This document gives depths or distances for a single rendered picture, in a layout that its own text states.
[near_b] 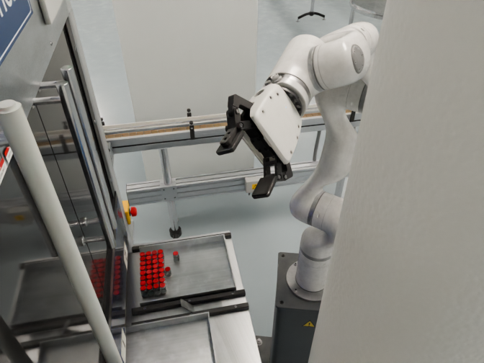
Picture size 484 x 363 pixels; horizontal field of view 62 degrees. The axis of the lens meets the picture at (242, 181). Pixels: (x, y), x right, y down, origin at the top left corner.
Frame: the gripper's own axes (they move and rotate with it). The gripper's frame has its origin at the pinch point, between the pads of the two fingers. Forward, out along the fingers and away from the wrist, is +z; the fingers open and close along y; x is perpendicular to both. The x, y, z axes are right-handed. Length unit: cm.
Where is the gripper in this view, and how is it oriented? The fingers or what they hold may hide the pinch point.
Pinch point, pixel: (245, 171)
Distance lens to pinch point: 58.0
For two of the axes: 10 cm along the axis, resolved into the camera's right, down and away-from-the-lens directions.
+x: -7.4, 1.3, 6.6
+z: -3.9, 7.2, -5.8
